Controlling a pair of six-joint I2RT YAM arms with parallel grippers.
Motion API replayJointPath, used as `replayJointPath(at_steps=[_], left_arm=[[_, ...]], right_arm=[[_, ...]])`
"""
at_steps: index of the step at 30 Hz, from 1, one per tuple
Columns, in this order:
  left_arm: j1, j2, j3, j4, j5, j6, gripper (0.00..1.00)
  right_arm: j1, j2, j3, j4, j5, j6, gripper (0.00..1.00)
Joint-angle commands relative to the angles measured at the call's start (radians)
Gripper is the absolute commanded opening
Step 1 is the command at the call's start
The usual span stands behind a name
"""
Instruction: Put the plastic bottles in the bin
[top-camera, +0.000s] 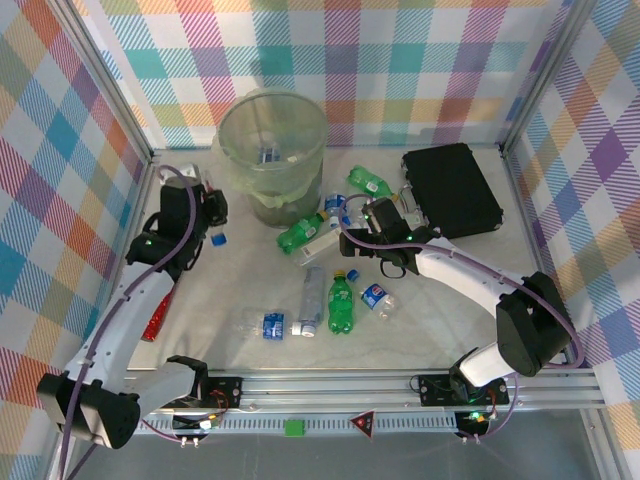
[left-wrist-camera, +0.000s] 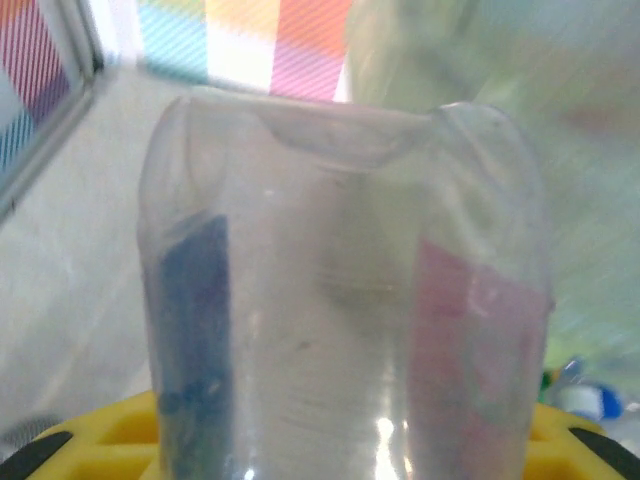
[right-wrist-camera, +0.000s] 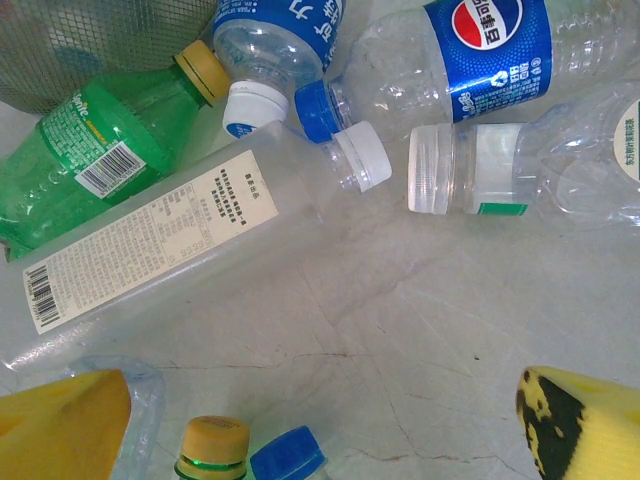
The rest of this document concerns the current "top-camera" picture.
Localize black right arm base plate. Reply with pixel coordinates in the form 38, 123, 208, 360
417, 373, 510, 407

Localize aluminium frame cross rail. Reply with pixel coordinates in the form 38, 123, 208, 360
57, 368, 609, 416

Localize black controller board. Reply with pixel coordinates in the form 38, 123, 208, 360
172, 410, 222, 435
455, 409, 492, 435

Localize clear bottle green white label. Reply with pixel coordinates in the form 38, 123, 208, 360
397, 208, 427, 229

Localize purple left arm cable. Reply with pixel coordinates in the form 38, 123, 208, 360
54, 164, 199, 480

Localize green Sprite bottle yellow cap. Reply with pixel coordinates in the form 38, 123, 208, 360
327, 269, 359, 335

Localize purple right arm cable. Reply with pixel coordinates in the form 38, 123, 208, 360
337, 194, 586, 444

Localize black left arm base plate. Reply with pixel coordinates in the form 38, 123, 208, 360
197, 374, 245, 410

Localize green plastic bin liner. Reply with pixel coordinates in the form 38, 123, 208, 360
212, 88, 326, 211

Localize black hard case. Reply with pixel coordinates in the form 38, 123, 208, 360
398, 142, 505, 240

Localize crushed clear bottle blue label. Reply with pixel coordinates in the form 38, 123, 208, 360
203, 168, 230, 250

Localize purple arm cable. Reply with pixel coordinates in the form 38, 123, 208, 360
54, 164, 199, 480
337, 194, 586, 444

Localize grey mesh waste bin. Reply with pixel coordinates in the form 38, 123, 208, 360
212, 87, 330, 229

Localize tall clear water bottle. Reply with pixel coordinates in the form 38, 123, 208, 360
297, 265, 326, 340

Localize slotted grey cable duct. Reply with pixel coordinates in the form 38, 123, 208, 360
74, 415, 464, 435

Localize red triangle button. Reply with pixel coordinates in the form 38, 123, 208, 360
349, 409, 377, 441

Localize aluminium frame upright post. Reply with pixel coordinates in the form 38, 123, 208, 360
499, 0, 596, 156
47, 0, 162, 169

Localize red label bottle grey cap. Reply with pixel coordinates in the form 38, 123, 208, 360
141, 284, 177, 344

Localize aluminium frame side rail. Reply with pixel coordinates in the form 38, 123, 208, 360
85, 149, 162, 375
499, 144, 591, 370

